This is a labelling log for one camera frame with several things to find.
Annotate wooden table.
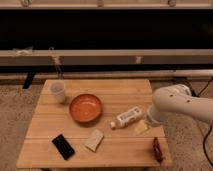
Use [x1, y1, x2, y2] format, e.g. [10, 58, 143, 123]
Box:
[16, 79, 172, 169]

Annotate orange ceramic bowl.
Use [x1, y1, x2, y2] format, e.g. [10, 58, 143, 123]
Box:
[69, 94, 102, 123]

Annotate translucent plastic cup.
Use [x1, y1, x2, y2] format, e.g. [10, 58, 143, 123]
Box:
[49, 81, 66, 103]

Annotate yellow sponge piece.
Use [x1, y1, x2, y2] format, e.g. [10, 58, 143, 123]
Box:
[134, 120, 148, 135]

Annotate white plastic bottle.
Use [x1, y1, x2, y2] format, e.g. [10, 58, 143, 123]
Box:
[110, 106, 143, 129]

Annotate black smartphone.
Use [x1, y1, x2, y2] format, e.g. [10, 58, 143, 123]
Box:
[52, 134, 75, 160]

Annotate black cable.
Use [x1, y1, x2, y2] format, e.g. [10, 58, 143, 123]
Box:
[196, 77, 213, 167]

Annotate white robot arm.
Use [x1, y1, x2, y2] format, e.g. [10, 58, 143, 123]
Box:
[146, 84, 213, 125]

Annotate beige rectangular block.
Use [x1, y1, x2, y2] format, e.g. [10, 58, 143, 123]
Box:
[84, 129, 104, 152]

